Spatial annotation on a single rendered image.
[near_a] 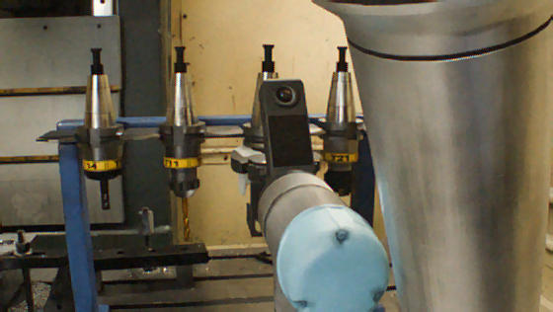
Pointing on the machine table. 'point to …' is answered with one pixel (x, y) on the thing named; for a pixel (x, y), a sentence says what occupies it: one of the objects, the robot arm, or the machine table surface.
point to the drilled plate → (11, 278)
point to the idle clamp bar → (130, 257)
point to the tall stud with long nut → (146, 229)
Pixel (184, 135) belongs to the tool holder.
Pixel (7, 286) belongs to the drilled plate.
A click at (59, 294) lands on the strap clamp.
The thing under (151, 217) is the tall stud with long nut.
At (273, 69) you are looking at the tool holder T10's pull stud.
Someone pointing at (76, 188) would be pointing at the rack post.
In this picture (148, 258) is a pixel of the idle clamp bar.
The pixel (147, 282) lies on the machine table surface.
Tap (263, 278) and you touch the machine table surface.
